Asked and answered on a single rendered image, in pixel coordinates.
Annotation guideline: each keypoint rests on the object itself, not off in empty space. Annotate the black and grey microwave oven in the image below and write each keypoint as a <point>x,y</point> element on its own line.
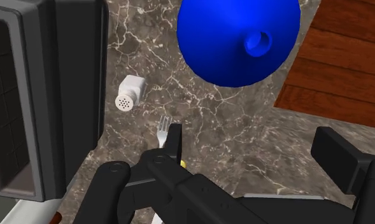
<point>66,93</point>

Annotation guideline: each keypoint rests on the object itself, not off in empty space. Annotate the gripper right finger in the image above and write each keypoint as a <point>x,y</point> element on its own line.
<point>336,158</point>

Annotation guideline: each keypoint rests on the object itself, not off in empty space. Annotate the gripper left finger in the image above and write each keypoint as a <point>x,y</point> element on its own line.
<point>162,186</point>

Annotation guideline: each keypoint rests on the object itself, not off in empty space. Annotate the small yellow object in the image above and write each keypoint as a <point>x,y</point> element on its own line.
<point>183,164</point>

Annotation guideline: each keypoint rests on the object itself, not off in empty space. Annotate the white salt shaker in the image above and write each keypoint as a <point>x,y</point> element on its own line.
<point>132,90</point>

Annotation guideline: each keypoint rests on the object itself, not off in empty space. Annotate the blue round vase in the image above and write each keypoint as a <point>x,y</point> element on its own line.
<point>224,46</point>

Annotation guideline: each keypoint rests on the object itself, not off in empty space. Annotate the silver fork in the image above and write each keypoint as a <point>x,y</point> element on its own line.
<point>163,131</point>

